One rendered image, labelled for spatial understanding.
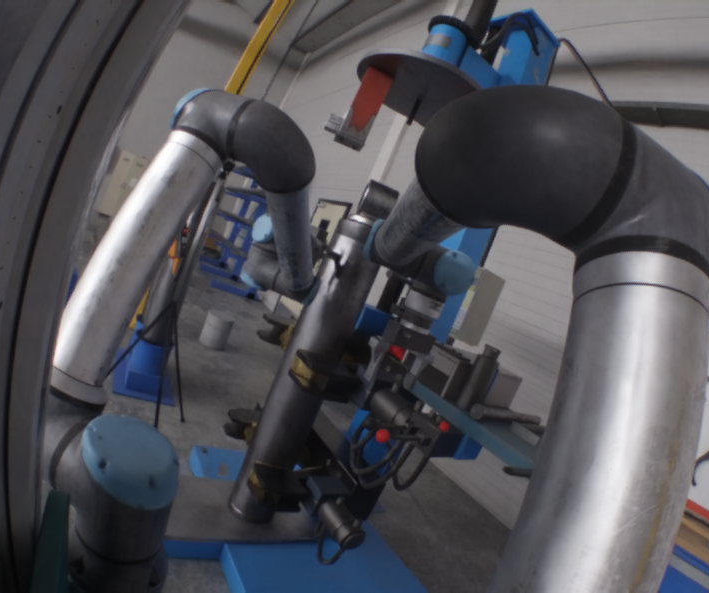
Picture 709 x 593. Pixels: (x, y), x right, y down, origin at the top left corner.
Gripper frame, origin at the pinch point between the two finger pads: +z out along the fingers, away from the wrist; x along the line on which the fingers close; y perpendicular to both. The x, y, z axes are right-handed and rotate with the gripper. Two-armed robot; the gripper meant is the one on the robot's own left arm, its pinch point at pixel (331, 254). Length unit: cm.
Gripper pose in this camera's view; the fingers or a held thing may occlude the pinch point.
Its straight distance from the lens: 140.7
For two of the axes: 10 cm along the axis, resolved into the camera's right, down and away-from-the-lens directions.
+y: -7.4, -3.6, 5.7
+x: -3.9, 9.2, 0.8
